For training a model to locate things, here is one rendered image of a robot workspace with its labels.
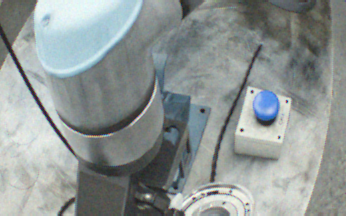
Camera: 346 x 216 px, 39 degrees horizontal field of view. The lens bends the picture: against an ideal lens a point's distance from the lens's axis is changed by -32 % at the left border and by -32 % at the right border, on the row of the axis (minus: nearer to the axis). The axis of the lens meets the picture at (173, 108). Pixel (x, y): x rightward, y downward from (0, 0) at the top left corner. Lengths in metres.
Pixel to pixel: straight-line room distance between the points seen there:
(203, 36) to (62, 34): 0.62
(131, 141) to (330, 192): 1.32
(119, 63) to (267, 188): 0.46
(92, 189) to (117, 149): 0.07
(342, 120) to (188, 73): 1.03
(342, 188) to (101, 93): 1.39
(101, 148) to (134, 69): 0.06
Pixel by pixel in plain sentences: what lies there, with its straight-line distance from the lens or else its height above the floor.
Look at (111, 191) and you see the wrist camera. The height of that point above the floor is 1.10.
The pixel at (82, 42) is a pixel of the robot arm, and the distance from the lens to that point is 0.33.
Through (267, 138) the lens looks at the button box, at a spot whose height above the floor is 0.85.
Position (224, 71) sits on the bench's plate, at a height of 0.80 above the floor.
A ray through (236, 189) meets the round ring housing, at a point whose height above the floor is 0.83.
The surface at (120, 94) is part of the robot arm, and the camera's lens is 0.37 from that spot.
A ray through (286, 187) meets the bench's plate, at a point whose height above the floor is 0.80.
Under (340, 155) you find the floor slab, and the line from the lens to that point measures 1.76.
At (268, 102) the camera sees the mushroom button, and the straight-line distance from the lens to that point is 0.77.
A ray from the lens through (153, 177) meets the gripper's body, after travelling 0.50.
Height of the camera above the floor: 1.50
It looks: 55 degrees down
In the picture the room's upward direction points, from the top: 9 degrees counter-clockwise
